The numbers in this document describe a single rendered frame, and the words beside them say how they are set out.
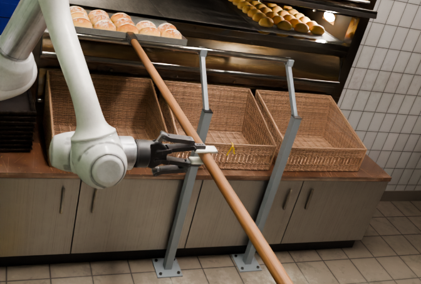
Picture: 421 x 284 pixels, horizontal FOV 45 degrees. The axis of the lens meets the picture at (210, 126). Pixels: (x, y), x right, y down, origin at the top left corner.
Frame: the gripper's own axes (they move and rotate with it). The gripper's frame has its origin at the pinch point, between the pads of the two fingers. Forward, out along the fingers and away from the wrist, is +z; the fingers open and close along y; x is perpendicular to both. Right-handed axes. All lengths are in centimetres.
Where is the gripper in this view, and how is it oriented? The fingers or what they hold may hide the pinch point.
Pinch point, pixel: (203, 155)
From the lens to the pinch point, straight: 141.6
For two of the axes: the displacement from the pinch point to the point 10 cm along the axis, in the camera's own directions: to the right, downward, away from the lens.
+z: 9.1, 0.5, 4.1
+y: -2.4, 8.7, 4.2
